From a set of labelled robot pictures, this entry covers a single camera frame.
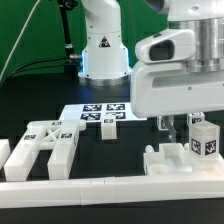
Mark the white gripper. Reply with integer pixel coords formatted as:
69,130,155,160
130,29,224,141

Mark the white chair seat block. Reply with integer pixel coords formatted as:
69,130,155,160
143,143,224,176

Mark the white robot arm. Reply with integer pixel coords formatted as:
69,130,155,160
79,0,224,118

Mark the white tagged cube left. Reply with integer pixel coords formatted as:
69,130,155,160
157,116,168,131

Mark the white tagged cube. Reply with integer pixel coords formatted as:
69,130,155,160
187,112,205,125
157,116,168,131

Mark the white tagged cube right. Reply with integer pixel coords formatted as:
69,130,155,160
187,112,205,125

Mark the white L-shaped fence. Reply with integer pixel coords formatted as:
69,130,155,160
0,173,224,208

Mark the white block at left edge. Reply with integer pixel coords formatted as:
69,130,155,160
0,139,10,170

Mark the white marker base plate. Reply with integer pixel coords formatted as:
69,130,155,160
59,102,138,123

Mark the white chair back frame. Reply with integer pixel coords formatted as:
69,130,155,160
4,120,86,182

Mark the black cable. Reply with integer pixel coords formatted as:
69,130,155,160
6,54,83,79

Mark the white cable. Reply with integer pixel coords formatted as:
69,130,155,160
0,0,43,83

